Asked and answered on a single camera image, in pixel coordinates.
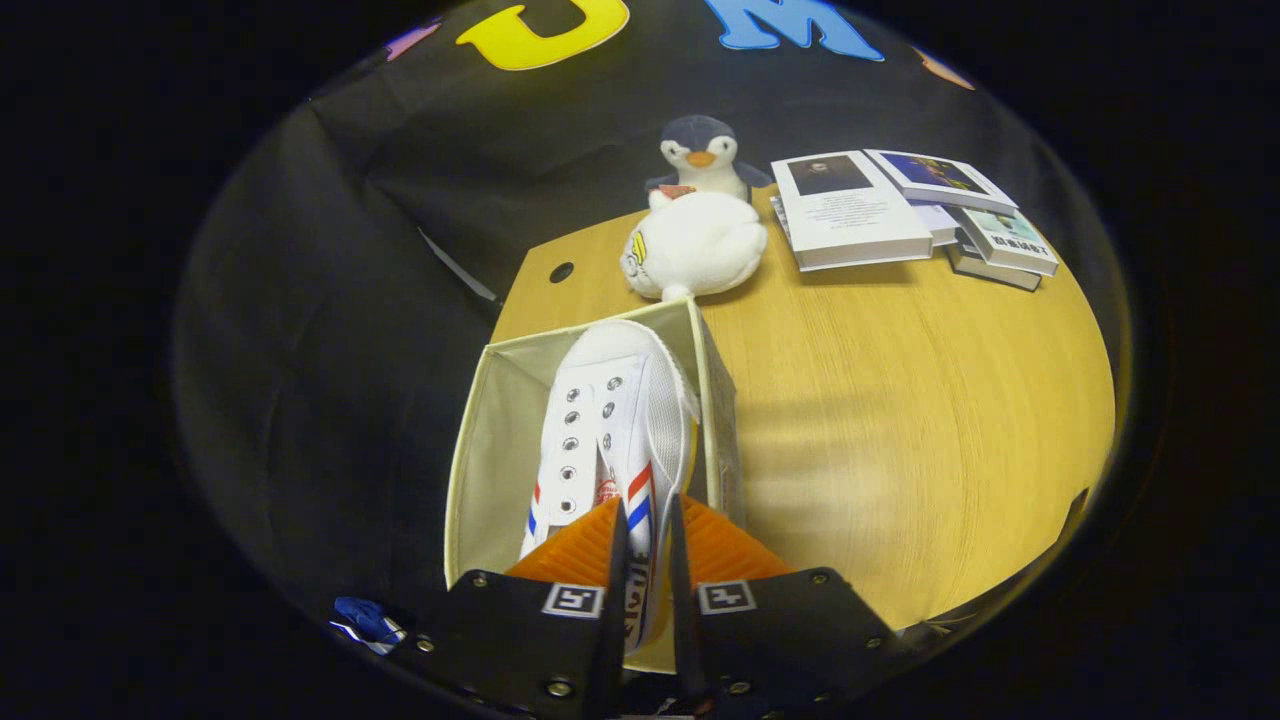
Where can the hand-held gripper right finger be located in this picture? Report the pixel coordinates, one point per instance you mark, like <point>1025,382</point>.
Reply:
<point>683,640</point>

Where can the book with blue cover picture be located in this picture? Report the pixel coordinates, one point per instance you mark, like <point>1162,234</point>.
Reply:
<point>945,180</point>

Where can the grey fabric storage box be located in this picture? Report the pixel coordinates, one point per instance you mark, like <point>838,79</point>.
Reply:
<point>490,450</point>

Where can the blue and white packet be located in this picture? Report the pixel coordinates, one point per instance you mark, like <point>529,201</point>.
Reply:
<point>368,622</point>

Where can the dark book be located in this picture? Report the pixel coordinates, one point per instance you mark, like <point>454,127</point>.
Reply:
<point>990,272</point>

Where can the navy penguin plush toy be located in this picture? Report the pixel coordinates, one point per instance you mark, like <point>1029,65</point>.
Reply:
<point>700,150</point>

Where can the dark furniture piece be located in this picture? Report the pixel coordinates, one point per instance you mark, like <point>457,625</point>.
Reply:
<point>1078,512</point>

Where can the plain white book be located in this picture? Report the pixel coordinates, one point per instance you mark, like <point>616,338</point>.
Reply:
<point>938,222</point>

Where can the book with pale teal cover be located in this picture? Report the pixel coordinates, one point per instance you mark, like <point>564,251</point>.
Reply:
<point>1010,240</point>

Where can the white shoe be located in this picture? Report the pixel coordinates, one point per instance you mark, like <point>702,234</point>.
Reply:
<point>600,400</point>

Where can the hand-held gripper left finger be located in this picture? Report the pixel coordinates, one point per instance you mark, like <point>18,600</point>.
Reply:
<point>615,640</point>

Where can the white book with portrait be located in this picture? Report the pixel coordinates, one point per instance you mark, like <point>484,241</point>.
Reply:
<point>850,215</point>

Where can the white plush toy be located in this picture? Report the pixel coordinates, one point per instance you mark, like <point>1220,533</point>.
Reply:
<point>700,245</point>

